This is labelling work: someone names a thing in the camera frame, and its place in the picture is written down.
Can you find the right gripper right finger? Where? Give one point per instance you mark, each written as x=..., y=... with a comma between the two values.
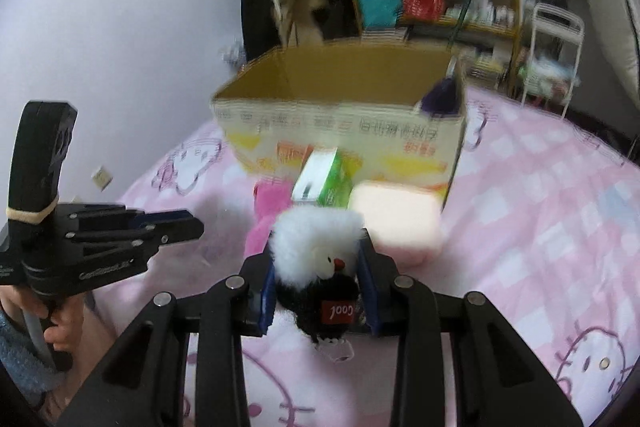
x=498, y=379

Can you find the white wall socket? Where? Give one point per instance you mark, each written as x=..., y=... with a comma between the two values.
x=101, y=178

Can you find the green tissue pack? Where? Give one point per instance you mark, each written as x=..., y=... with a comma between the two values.
x=323, y=181

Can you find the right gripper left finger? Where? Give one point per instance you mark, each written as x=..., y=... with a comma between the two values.
x=140, y=381

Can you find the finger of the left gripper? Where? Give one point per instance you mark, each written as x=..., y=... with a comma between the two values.
x=165, y=229

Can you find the person's left hand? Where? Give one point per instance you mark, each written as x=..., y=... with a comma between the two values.
x=65, y=332

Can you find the pink swirl roll cushion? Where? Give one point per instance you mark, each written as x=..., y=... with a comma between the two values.
x=404, y=222

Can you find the dark purple plush doll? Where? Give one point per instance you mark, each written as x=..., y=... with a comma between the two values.
x=444, y=99

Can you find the white fluffy penguin plush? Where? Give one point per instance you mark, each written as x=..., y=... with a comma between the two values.
x=315, y=251

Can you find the pink bear plush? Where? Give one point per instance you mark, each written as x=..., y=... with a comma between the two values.
x=271, y=197

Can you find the pink Hello Kitty bedsheet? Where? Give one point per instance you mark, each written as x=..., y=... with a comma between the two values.
x=542, y=218

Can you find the cardboard box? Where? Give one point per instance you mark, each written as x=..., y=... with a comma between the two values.
x=362, y=97

